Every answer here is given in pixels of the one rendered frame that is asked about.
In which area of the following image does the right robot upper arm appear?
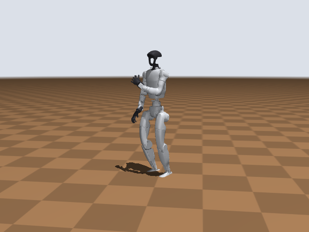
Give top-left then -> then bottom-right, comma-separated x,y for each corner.
141,71 -> 148,95

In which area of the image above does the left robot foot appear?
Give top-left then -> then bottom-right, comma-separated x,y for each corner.
159,172 -> 172,177

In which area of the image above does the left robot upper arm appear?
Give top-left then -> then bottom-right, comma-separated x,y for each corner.
155,70 -> 169,96

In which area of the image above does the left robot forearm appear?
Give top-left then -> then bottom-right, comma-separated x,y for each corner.
138,83 -> 159,95

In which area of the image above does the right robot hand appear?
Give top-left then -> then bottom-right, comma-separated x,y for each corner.
131,106 -> 143,123

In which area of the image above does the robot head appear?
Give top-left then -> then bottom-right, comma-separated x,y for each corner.
147,50 -> 162,70

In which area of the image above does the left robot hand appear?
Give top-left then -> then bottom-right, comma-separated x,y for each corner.
131,75 -> 144,86

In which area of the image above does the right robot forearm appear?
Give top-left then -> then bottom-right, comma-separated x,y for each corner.
137,91 -> 146,110

